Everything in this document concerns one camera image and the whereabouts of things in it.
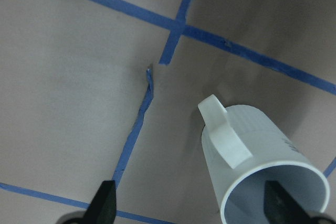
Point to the white mug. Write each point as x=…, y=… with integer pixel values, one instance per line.
x=243, y=149

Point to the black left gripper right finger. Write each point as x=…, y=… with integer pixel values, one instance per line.
x=280, y=207

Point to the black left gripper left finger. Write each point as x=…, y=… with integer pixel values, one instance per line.
x=103, y=207

